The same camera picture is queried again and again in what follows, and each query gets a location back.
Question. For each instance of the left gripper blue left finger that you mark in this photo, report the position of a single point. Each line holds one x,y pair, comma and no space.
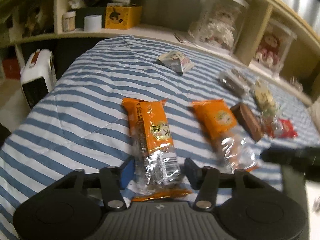
113,180

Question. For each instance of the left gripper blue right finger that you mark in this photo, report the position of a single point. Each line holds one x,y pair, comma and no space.
206,181

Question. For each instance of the red snack packet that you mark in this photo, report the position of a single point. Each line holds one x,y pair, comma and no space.
281,128

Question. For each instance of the orange snack packet with barcode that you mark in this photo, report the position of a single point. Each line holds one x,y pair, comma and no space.
158,172

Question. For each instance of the clear green white candy packet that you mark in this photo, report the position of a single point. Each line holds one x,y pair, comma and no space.
270,117

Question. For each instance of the brown chocolate snack packet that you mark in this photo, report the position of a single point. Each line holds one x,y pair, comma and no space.
247,119

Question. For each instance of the orange snack packet with sticks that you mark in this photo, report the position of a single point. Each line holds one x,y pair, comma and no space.
226,137

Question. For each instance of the cream yellow snack packet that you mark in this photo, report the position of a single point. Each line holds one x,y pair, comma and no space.
263,96

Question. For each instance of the clear white pastry packet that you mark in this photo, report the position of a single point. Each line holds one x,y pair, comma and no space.
236,81

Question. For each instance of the blue white striped blanket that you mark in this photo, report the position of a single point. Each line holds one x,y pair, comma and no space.
50,187

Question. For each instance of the red doll display case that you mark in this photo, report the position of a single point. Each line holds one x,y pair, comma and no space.
274,47

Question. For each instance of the white space heater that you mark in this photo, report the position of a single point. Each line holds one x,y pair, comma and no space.
38,76

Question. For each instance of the wooden headboard shelf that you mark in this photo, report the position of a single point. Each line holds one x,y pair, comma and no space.
25,21

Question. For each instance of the white cylindrical cup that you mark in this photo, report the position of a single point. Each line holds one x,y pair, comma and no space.
93,23

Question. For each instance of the yellow storage box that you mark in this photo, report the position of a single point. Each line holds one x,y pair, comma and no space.
122,18

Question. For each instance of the white doll display case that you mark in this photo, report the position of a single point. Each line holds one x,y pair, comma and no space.
219,25

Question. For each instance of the small brown jar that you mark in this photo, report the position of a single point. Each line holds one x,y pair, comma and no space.
68,21

